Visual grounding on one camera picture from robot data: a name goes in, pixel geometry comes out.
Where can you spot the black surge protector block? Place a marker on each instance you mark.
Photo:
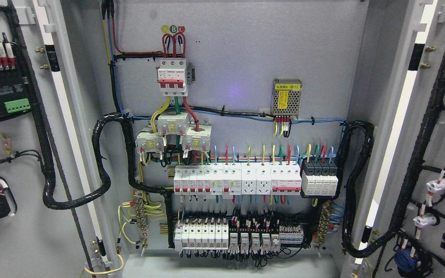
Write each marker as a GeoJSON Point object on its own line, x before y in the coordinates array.
{"type": "Point", "coordinates": [319, 180]}

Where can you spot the white current transformer group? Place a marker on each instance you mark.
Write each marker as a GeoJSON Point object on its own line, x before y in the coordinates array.
{"type": "Point", "coordinates": [177, 129]}

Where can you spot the brass ground terminal bar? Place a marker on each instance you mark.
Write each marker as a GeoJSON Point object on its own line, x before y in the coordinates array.
{"type": "Point", "coordinates": [323, 223]}
{"type": "Point", "coordinates": [141, 221]}

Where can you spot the relay row with red leds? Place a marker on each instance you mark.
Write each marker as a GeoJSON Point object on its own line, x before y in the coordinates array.
{"type": "Point", "coordinates": [247, 243]}

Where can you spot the white red main breaker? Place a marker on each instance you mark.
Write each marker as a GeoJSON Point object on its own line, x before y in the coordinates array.
{"type": "Point", "coordinates": [174, 77]}

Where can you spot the brass ground terminal bar left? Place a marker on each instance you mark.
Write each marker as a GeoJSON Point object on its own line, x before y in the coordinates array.
{"type": "Point", "coordinates": [141, 221]}

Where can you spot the white mini breaker row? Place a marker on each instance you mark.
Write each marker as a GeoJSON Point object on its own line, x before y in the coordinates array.
{"type": "Point", "coordinates": [202, 235]}

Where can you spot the metal mesh power supply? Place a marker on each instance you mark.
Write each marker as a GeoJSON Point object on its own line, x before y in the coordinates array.
{"type": "Point", "coordinates": [286, 97]}

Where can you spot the white socket breaker row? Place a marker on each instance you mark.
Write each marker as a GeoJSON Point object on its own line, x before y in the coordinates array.
{"type": "Point", "coordinates": [230, 179]}

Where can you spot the grey cabinet door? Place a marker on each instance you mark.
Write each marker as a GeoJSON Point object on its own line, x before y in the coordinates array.
{"type": "Point", "coordinates": [41, 162]}
{"type": "Point", "coordinates": [415, 166]}

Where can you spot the brass ground terminal bar right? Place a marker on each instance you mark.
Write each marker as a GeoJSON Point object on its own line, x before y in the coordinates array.
{"type": "Point", "coordinates": [323, 223]}

